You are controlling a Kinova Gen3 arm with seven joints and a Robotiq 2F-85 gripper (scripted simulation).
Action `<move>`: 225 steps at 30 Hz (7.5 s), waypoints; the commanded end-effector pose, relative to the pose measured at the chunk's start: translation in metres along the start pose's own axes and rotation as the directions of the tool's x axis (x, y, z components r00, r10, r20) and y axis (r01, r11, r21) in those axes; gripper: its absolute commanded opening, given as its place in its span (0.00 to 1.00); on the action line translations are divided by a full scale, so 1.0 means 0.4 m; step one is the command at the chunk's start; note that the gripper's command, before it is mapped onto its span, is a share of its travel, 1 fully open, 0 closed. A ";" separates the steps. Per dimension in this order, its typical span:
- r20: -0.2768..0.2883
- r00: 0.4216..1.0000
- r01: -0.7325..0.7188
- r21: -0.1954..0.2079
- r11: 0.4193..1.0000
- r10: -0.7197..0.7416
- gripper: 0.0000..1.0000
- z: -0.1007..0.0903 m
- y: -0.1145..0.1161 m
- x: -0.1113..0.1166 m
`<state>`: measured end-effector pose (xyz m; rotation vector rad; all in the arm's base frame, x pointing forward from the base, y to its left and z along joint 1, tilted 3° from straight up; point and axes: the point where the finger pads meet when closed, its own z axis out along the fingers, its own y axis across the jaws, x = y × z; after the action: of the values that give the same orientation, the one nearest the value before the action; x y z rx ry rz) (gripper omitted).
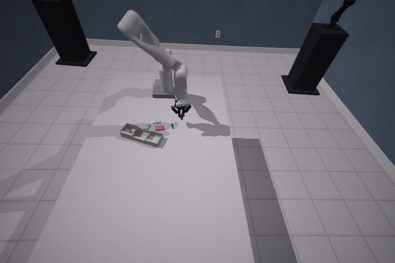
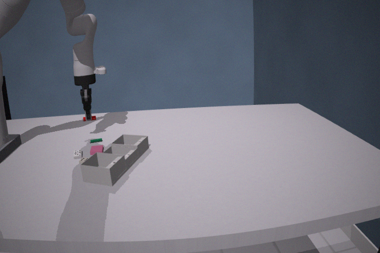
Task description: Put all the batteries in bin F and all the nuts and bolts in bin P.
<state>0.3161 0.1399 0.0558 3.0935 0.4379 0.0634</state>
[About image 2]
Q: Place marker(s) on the pink flat block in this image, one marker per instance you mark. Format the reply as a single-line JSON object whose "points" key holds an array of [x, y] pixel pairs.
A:
{"points": [[96, 148]]}

